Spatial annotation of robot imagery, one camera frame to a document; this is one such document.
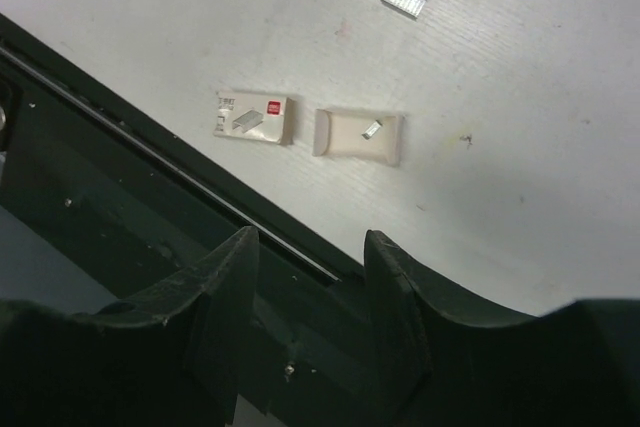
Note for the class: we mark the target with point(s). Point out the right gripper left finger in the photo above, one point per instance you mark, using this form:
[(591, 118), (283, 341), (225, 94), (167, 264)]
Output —
[(169, 355)]

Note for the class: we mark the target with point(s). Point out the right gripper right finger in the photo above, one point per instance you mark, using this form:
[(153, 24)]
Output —
[(446, 356)]

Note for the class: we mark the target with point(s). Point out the staples inside open tray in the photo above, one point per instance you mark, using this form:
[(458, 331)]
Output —
[(372, 130)]

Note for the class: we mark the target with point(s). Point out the open staple box tray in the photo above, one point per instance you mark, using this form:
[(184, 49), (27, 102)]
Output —
[(337, 133)]

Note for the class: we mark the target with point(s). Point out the staple box with red dot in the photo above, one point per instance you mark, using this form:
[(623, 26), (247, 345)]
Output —
[(255, 117)]

